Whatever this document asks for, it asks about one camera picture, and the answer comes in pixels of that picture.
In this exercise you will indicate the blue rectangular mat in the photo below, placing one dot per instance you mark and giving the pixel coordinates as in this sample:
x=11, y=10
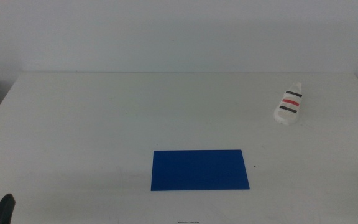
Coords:
x=199, y=170

